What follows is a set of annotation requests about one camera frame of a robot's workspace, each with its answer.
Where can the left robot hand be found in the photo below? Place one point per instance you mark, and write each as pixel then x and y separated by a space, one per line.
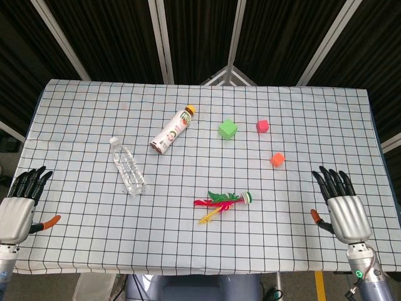
pixel 17 213

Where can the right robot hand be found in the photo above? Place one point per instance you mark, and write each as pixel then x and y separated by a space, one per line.
pixel 349 216

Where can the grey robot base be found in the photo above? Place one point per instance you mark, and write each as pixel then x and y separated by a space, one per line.
pixel 192 288

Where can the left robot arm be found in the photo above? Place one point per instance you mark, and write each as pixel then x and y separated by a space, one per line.
pixel 7 269

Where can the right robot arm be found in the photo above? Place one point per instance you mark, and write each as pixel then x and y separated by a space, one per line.
pixel 369 276

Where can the colourful feather shuttlecock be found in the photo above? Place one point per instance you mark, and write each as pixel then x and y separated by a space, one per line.
pixel 223 202

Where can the orange cube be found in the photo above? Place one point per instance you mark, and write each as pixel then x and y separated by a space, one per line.
pixel 278 159

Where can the clear plastic water bottle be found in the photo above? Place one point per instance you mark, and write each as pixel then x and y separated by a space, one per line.
pixel 127 166

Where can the red cube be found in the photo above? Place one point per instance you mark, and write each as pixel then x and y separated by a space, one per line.
pixel 262 126

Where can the green cube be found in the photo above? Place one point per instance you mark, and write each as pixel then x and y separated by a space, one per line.
pixel 227 129

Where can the white grid-pattern tablecloth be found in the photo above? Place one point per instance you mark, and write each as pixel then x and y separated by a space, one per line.
pixel 200 175

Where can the white drink bottle orange cap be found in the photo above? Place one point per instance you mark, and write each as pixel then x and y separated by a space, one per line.
pixel 172 131

